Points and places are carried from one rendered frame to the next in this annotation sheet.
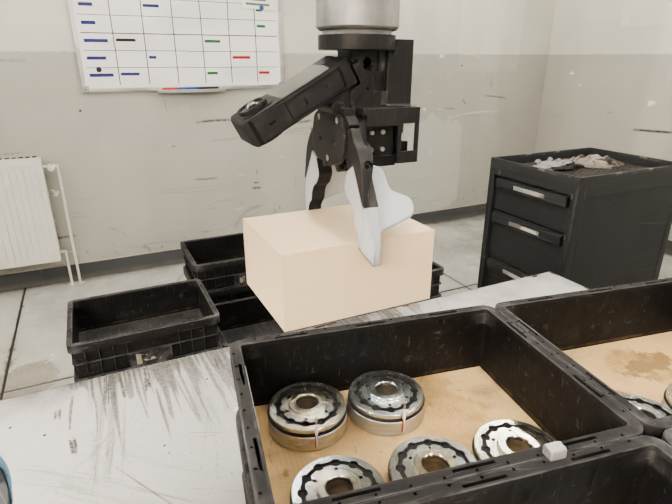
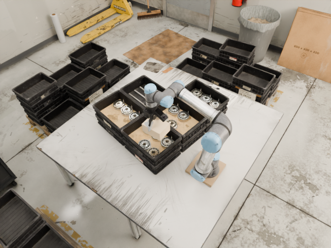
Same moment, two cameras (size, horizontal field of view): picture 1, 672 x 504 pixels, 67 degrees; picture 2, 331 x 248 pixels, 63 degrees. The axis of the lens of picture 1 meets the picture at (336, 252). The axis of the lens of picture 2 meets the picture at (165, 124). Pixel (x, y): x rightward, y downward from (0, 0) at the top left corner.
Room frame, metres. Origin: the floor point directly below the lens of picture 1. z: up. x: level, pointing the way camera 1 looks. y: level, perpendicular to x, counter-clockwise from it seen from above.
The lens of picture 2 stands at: (0.99, 1.17, 2.54)
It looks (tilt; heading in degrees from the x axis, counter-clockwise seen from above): 48 degrees down; 244
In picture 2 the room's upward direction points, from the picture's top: 2 degrees counter-clockwise
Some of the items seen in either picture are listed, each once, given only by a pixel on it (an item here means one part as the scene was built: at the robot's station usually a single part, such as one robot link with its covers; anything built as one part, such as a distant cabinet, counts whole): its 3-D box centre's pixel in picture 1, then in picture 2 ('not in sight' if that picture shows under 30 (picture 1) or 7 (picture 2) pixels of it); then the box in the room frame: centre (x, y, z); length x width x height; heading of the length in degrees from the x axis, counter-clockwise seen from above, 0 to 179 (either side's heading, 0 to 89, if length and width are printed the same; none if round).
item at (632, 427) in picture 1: (410, 388); (150, 134); (0.50, -0.09, 0.92); 0.40 x 0.30 x 0.02; 106
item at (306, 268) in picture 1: (335, 258); (155, 127); (0.49, 0.00, 1.09); 0.16 x 0.12 x 0.07; 116
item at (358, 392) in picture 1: (386, 393); (144, 144); (0.57, -0.07, 0.86); 0.10 x 0.10 x 0.01
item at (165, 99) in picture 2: not in sight; (164, 98); (0.44, 0.07, 1.40); 0.11 x 0.11 x 0.08; 24
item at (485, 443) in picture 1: (518, 450); not in sight; (0.47, -0.21, 0.86); 0.10 x 0.10 x 0.01
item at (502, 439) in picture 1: (518, 446); not in sight; (0.47, -0.21, 0.86); 0.05 x 0.05 x 0.01
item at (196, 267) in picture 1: (241, 296); not in sight; (1.88, 0.39, 0.37); 0.40 x 0.30 x 0.45; 116
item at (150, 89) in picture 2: not in sight; (150, 93); (0.50, -0.02, 1.40); 0.09 x 0.08 x 0.11; 114
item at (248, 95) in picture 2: not in sight; (246, 96); (-0.87, -0.47, 0.41); 0.31 x 0.02 x 0.16; 116
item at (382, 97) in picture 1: (362, 103); (151, 110); (0.50, -0.03, 1.24); 0.09 x 0.08 x 0.12; 116
